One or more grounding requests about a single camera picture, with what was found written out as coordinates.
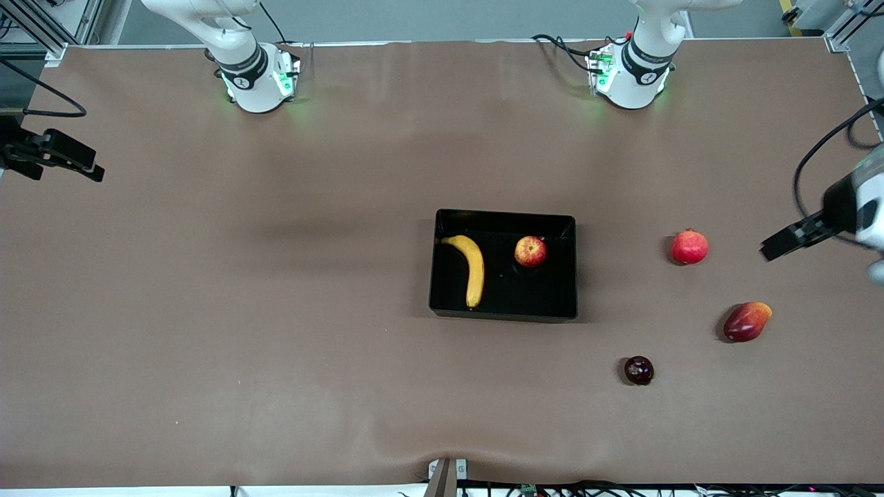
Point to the large table cover mat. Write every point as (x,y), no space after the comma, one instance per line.
(276,276)

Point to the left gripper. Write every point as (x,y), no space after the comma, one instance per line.
(837,206)

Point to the red yellow apple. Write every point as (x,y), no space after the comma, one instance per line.
(530,251)

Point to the red mango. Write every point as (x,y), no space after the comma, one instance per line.
(746,323)

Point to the dark purple plum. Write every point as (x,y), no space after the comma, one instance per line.
(639,371)

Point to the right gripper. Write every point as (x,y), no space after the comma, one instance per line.
(15,151)

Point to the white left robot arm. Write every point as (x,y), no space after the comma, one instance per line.
(635,83)

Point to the red pomegranate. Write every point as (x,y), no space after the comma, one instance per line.
(690,247)

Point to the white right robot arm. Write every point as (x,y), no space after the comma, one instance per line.
(255,90)

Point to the yellow banana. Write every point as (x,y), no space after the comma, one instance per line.
(475,269)

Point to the black plastic box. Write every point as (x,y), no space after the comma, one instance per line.
(511,290)

